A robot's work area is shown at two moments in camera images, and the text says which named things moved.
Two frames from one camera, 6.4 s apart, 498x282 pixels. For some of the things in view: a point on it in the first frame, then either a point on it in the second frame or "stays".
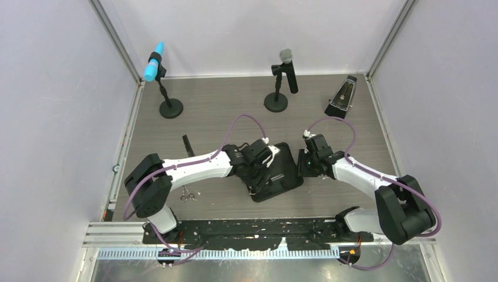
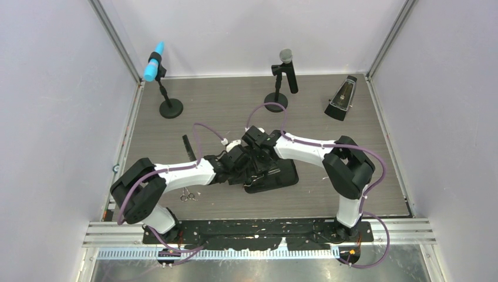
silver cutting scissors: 187,195 stays
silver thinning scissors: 253,191 -> 273,171
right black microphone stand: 276,101 stays
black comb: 188,146 stays
